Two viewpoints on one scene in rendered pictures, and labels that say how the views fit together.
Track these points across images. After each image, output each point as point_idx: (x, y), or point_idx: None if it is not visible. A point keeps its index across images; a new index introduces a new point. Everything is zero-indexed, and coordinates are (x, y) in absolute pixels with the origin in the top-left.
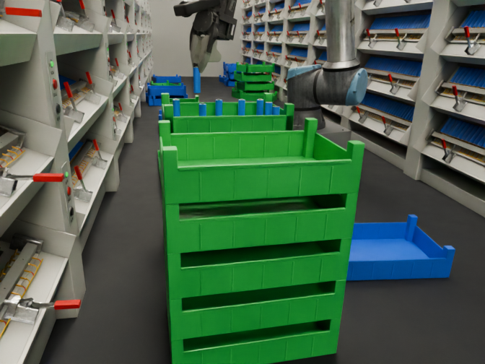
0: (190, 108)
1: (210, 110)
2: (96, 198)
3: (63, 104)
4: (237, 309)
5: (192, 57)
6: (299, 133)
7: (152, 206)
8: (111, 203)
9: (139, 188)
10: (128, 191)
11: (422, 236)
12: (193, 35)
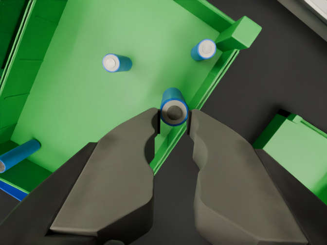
0: (201, 93)
1: (175, 130)
2: (307, 10)
3: None
4: None
5: (211, 124)
6: None
7: (256, 75)
8: (304, 42)
9: (315, 94)
10: (319, 80)
11: (23, 197)
12: (289, 232)
